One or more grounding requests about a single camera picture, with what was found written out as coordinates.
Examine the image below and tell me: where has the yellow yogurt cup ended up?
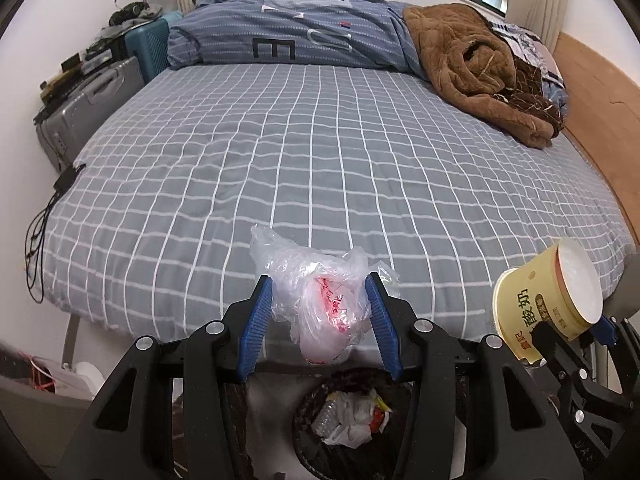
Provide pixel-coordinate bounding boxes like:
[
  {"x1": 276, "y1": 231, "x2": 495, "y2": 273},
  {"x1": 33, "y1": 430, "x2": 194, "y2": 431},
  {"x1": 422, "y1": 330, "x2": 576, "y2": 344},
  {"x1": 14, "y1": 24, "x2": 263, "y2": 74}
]
[{"x1": 492, "y1": 238, "x2": 603, "y2": 365}]

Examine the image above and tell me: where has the white tissue paper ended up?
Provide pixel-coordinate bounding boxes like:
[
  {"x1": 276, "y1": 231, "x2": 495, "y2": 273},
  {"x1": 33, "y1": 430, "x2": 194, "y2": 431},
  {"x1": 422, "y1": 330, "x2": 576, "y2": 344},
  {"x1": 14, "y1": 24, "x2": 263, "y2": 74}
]
[{"x1": 322, "y1": 389, "x2": 378, "y2": 450}]

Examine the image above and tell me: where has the clear plastic bag red print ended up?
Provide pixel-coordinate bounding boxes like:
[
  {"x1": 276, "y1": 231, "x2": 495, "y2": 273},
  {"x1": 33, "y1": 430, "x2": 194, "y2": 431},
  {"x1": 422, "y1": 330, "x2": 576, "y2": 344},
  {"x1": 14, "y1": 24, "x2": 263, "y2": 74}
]
[{"x1": 250, "y1": 224, "x2": 399, "y2": 365}]

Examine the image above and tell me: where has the clear bubble wrap bag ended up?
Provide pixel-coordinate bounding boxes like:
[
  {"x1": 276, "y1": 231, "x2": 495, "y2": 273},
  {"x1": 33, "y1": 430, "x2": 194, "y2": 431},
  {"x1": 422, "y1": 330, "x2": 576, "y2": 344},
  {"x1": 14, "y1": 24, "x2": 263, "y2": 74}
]
[{"x1": 311, "y1": 399, "x2": 340, "y2": 439}]

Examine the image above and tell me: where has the black lined trash bin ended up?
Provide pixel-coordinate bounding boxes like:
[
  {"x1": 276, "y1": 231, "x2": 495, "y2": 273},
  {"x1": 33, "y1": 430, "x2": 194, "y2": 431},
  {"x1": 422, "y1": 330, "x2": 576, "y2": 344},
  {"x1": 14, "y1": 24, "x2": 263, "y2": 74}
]
[{"x1": 292, "y1": 367, "x2": 412, "y2": 479}]

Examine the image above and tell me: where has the grey checked bed mattress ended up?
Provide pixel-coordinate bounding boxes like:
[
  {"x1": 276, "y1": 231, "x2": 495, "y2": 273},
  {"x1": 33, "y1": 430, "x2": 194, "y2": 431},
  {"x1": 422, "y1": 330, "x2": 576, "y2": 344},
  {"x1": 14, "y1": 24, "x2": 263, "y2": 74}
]
[{"x1": 43, "y1": 64, "x2": 634, "y2": 340}]

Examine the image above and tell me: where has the wooden headboard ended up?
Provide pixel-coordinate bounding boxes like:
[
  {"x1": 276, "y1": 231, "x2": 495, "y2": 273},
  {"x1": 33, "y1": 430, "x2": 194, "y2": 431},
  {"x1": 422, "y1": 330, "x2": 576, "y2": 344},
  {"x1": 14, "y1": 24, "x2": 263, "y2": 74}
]
[{"x1": 554, "y1": 32, "x2": 640, "y2": 238}]

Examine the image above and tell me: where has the patterned pillow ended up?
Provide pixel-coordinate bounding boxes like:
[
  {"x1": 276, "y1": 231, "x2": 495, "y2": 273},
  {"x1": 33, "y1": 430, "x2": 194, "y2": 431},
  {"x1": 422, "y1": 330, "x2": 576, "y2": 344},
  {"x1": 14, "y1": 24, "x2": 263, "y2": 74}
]
[{"x1": 489, "y1": 21, "x2": 568, "y2": 122}]

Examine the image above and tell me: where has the brown fleece blanket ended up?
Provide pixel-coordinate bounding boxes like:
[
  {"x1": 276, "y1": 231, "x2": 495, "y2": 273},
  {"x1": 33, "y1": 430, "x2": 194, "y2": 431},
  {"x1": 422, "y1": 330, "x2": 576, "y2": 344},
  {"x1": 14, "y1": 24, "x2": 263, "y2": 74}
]
[{"x1": 404, "y1": 3, "x2": 563, "y2": 148}]

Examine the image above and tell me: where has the grey hard suitcase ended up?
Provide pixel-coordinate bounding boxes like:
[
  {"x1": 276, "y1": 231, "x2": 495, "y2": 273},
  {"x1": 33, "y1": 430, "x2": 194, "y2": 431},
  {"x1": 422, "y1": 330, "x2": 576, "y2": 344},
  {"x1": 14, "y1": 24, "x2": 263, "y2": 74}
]
[{"x1": 34, "y1": 58, "x2": 144, "y2": 174}]

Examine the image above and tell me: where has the clutter on suitcases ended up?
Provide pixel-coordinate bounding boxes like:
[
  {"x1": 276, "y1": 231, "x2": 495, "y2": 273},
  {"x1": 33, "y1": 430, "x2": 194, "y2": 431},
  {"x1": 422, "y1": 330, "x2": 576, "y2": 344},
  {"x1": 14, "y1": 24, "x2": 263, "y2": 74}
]
[{"x1": 34, "y1": 1, "x2": 164, "y2": 124}]

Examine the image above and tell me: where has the teal suitcase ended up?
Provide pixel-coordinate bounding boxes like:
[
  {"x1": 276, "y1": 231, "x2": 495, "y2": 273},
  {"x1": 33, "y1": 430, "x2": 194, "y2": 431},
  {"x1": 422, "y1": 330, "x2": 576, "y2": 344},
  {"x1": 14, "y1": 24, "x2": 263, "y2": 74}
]
[{"x1": 125, "y1": 11, "x2": 183, "y2": 84}]

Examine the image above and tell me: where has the blue striped duvet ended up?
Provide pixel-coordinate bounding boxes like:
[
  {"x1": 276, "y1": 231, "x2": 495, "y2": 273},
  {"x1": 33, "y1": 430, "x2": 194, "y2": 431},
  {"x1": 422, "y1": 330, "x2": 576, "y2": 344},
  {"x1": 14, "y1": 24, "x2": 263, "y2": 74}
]
[{"x1": 167, "y1": 0, "x2": 424, "y2": 77}]

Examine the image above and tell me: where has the black charger cable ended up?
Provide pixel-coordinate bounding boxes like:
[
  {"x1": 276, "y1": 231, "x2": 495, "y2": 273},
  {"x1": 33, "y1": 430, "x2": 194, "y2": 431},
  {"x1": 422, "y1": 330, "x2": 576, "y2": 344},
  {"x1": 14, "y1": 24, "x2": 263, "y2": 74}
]
[{"x1": 22, "y1": 162, "x2": 87, "y2": 305}]

